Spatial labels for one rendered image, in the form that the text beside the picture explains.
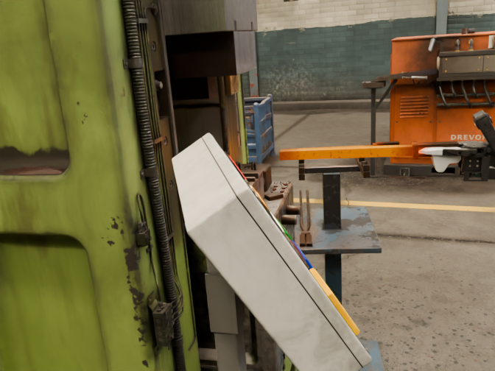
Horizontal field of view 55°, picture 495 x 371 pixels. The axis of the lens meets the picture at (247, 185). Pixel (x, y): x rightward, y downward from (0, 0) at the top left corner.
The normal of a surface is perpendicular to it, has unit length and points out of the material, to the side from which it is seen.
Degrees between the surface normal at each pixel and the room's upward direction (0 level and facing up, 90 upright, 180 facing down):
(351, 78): 91
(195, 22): 90
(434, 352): 0
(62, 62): 89
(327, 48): 90
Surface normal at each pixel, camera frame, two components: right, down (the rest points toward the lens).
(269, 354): -0.24, 0.30
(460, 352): -0.07, -0.95
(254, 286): 0.20, 0.27
